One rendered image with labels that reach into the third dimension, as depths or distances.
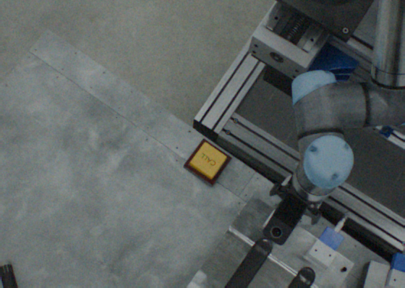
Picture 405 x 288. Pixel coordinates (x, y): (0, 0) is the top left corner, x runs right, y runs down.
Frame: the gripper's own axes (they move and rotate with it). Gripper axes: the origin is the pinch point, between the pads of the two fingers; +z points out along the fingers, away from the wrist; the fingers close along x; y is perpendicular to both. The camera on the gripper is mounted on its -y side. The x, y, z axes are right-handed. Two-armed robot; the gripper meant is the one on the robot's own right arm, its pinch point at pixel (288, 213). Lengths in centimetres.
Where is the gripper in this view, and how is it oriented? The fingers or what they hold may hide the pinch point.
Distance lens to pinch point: 157.3
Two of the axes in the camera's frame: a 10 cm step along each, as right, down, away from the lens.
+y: 5.7, -7.8, 2.6
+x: -8.2, -5.6, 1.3
